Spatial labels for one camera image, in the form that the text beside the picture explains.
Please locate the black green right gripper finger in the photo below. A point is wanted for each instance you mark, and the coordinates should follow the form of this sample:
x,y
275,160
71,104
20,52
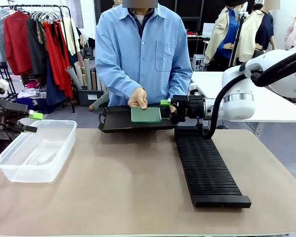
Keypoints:
x,y
165,102
168,117

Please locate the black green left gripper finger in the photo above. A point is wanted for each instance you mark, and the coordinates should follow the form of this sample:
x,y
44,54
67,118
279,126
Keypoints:
x,y
36,115
29,129

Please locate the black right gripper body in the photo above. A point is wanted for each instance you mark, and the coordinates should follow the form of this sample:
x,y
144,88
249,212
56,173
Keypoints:
x,y
190,107

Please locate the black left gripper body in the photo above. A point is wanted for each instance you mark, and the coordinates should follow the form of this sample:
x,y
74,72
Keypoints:
x,y
7,113

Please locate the green PCB board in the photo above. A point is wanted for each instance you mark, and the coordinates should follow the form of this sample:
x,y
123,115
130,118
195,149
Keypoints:
x,y
146,115

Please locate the black plastic tray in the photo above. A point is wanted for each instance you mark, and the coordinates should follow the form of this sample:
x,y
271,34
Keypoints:
x,y
118,121

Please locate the person's right forearm blue sleeve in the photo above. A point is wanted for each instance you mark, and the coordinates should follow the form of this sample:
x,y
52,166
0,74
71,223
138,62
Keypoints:
x,y
121,84

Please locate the person's left forearm blue sleeve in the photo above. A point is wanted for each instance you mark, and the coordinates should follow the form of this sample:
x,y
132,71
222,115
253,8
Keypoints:
x,y
180,81

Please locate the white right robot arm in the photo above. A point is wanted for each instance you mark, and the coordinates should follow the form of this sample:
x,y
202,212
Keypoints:
x,y
239,103

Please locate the person's right hand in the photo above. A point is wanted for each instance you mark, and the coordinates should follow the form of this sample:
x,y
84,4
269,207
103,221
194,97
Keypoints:
x,y
139,97

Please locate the pile of clothes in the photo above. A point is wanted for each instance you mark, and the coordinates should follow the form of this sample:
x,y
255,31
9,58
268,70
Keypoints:
x,y
29,95

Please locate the clear plastic box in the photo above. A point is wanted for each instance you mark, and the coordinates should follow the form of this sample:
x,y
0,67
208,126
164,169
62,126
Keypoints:
x,y
37,153

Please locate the dark grey cloth bundle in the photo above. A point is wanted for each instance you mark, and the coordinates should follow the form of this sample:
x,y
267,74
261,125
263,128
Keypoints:
x,y
0,142

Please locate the navy garment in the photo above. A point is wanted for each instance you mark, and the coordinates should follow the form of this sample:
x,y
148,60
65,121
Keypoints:
x,y
53,86

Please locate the white cube stool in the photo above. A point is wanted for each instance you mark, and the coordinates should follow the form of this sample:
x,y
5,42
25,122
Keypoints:
x,y
198,63

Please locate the cardboard tube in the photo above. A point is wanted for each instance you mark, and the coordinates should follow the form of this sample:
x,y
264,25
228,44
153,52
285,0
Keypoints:
x,y
74,77
87,74
79,71

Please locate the person in blue shirt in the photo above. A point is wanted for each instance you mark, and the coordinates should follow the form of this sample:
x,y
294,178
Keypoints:
x,y
143,54

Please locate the grey storage bin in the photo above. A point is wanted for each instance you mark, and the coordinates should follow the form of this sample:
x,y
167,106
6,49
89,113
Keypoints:
x,y
88,97

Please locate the red dress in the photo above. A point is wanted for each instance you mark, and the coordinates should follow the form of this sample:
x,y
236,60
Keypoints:
x,y
58,61

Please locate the black garment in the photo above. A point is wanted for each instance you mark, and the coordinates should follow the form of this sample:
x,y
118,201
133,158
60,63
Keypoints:
x,y
37,54

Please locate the black slotted PCB rack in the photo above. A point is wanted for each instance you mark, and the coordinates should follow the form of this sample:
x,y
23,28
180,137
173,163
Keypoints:
x,y
207,168

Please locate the mannequin limb grey sleeve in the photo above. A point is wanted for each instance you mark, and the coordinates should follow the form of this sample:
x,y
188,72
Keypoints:
x,y
99,101

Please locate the red shirt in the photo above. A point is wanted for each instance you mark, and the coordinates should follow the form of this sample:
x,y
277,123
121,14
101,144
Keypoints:
x,y
17,42

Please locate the mannequin beige jacket blue shirt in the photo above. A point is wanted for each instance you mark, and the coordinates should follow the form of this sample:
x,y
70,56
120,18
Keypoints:
x,y
224,37

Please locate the white table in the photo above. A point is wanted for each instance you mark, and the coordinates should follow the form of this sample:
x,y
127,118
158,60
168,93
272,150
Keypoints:
x,y
269,106

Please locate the black stand pole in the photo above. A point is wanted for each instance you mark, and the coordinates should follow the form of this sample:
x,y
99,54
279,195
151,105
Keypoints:
x,y
238,39

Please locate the cream garment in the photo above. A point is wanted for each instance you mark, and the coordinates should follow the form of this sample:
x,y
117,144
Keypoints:
x,y
70,34

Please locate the black metal clothes rack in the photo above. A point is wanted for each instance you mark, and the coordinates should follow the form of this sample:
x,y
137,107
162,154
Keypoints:
x,y
64,29

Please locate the mannequin cream and navy top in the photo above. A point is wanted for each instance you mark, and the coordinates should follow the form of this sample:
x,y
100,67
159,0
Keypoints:
x,y
254,37

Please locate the white clothes hangers bundle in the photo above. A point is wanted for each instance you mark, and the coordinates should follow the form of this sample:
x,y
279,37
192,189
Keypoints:
x,y
44,16

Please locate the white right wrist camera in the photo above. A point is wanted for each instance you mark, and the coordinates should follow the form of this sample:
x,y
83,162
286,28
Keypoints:
x,y
193,87

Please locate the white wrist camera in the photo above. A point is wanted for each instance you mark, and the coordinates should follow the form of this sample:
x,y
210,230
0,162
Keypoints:
x,y
193,87
2,85

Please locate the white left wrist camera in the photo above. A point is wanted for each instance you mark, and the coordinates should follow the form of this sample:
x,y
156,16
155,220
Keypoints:
x,y
2,85

